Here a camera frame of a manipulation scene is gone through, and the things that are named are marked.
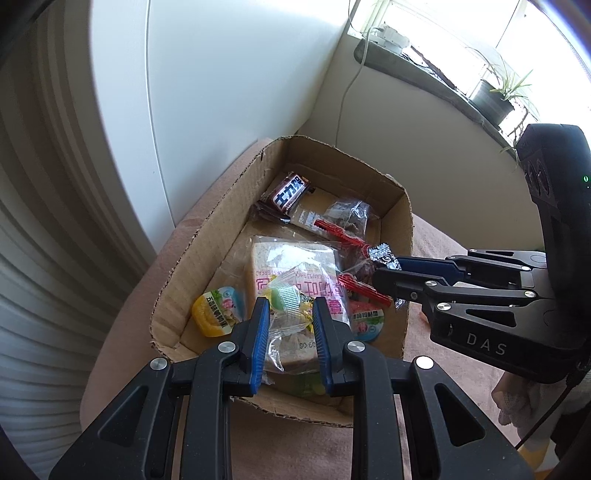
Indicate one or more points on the yellow candy packet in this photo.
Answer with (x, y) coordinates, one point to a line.
(304, 317)

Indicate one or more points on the potted spider plant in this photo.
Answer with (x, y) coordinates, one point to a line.
(496, 101)

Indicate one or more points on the yellow jelly cup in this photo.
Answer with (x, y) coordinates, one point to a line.
(217, 311)

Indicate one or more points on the red jelly cup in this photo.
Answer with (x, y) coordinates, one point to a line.
(367, 321)

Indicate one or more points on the clear red-edged snack packet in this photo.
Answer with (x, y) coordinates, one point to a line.
(346, 217)
(364, 288)

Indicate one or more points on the grey window sill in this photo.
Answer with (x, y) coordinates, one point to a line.
(415, 74)

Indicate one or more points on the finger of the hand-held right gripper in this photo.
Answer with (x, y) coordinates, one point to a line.
(425, 266)
(392, 281)

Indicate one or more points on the bread slice packet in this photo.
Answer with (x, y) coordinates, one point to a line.
(295, 258)

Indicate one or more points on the cardboard box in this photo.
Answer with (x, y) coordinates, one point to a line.
(217, 240)

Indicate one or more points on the white ribbed panel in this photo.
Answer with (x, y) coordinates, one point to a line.
(51, 277)

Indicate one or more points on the person's right hand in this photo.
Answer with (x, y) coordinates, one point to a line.
(521, 401)

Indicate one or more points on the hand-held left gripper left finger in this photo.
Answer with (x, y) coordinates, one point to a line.
(259, 344)

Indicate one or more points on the white power adapter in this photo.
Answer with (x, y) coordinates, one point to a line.
(390, 36)

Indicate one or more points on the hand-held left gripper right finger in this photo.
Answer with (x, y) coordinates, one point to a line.
(322, 346)

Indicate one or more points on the green jelly cup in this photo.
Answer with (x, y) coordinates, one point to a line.
(282, 297)

